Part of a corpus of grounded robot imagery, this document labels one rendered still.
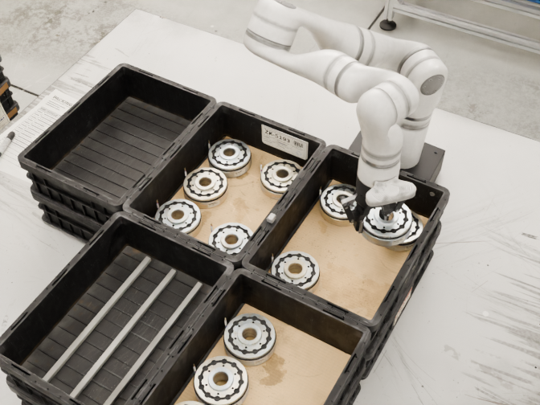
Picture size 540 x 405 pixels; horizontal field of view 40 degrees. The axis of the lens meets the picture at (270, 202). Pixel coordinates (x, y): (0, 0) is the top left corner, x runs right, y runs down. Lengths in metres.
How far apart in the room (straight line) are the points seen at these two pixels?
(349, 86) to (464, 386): 0.71
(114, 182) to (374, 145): 0.75
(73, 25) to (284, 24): 2.46
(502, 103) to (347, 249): 1.81
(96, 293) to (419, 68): 0.84
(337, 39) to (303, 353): 0.62
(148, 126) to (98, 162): 0.17
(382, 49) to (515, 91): 1.88
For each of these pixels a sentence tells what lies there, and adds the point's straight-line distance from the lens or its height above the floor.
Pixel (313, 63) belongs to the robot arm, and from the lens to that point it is 1.31.
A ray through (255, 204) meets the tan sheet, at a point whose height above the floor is 0.83.
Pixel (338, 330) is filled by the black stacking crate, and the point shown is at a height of 0.89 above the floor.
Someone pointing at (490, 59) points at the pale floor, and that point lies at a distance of 3.55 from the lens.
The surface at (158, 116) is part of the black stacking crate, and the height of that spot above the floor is 0.83.
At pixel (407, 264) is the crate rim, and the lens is 1.50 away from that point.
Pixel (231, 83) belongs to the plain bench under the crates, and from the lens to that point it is 2.22.
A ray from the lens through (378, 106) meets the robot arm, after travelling 1.19.
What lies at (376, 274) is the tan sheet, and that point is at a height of 0.83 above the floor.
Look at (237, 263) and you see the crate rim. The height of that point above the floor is 0.92.
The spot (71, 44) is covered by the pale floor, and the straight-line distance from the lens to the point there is 3.65.
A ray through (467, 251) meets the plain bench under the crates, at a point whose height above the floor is 0.70.
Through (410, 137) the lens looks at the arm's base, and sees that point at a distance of 1.79.
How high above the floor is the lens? 2.13
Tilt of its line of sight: 49 degrees down
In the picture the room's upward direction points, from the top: 1 degrees counter-clockwise
